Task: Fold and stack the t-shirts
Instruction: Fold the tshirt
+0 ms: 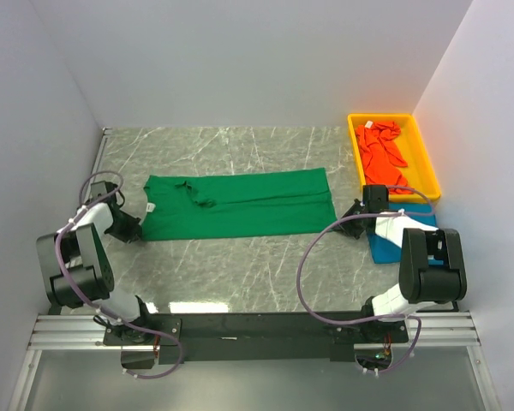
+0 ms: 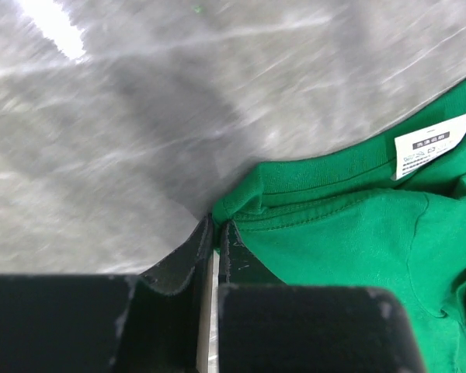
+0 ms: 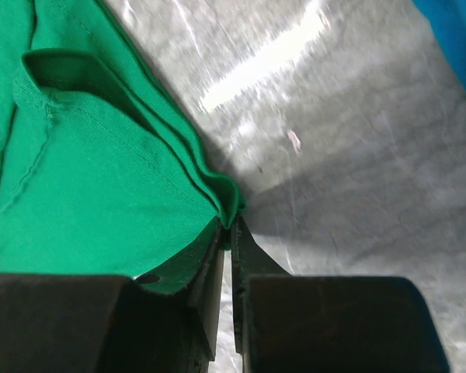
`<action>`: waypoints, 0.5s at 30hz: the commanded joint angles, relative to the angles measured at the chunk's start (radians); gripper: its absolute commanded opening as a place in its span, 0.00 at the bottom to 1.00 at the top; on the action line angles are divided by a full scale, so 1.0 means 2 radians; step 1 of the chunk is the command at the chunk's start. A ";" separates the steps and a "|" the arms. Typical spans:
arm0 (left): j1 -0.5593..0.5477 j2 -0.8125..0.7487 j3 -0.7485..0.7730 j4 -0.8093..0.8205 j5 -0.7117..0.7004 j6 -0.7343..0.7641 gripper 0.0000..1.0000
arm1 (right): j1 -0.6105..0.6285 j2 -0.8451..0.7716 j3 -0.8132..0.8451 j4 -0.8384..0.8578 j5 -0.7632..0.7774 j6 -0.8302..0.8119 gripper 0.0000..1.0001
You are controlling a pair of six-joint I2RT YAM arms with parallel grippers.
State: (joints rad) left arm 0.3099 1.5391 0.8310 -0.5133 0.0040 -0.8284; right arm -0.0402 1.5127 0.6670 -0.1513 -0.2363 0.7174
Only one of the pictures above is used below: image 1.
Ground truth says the black base beam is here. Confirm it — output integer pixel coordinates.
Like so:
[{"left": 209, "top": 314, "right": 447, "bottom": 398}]
[{"left": 93, "top": 313, "right": 409, "bottom": 370}]

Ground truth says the yellow plastic bin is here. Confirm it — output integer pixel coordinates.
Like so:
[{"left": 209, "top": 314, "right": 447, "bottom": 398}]
[{"left": 347, "top": 113, "right": 441, "bottom": 201}]

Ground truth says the orange t-shirt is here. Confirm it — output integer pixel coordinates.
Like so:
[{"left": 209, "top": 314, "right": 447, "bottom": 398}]
[{"left": 355, "top": 121, "right": 411, "bottom": 194}]

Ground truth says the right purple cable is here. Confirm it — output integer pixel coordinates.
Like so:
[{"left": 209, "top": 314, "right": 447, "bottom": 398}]
[{"left": 296, "top": 184, "right": 423, "bottom": 378}]

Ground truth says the blue folded t-shirt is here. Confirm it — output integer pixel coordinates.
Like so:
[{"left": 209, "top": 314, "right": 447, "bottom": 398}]
[{"left": 368, "top": 202, "right": 438, "bottom": 264}]

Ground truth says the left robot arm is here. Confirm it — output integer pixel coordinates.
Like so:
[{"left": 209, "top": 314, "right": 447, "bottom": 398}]
[{"left": 36, "top": 181, "right": 152, "bottom": 343}]

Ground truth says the aluminium frame rail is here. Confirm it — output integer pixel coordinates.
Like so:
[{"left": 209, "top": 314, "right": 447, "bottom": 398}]
[{"left": 27, "top": 312, "right": 481, "bottom": 351}]

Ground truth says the green t-shirt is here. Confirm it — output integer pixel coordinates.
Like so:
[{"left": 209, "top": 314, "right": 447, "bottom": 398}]
[{"left": 142, "top": 168, "right": 336, "bottom": 241}]

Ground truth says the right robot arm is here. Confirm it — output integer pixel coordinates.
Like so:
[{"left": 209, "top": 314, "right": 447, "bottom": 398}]
[{"left": 335, "top": 184, "right": 467, "bottom": 338}]

